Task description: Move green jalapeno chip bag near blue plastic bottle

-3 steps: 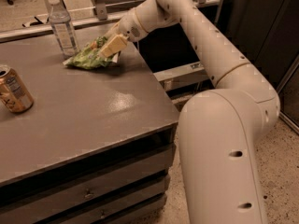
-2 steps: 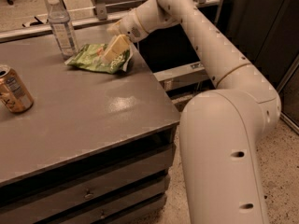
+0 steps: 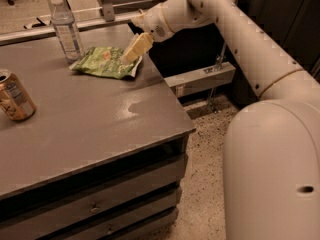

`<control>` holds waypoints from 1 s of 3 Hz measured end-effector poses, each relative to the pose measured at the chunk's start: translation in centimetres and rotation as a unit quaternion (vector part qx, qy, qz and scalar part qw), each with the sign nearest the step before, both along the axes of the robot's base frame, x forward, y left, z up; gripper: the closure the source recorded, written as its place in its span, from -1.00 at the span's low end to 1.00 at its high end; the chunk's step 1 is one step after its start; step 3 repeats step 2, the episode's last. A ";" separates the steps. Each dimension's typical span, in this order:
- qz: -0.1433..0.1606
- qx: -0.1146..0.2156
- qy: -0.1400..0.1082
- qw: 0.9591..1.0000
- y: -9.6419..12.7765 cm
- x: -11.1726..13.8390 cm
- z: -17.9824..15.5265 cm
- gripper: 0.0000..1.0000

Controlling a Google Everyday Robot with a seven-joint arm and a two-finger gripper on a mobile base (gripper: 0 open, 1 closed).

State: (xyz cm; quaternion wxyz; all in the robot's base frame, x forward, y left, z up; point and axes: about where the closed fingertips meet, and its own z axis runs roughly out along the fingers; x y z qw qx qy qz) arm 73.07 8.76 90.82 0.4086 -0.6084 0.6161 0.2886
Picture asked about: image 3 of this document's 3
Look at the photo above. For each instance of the grey metal frame rail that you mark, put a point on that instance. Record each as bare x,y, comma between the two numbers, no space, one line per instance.
26,20

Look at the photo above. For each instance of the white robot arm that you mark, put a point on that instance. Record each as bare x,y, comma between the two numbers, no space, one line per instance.
271,160

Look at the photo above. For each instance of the clear plastic water bottle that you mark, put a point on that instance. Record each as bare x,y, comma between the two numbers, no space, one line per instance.
66,30

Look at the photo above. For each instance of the grey metal side bracket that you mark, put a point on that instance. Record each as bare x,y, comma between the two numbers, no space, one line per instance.
201,79

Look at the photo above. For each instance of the green jalapeno chip bag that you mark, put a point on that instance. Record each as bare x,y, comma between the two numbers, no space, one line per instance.
105,62

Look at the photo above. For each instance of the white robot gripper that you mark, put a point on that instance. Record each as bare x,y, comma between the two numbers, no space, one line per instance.
151,21

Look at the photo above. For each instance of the dark grey cabinet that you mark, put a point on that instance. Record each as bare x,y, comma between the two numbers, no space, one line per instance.
293,24

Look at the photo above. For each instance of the gold soda can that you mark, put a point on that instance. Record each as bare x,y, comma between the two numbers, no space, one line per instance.
14,99

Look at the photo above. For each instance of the grey drawer cabinet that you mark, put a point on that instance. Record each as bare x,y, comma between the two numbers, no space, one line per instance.
124,198

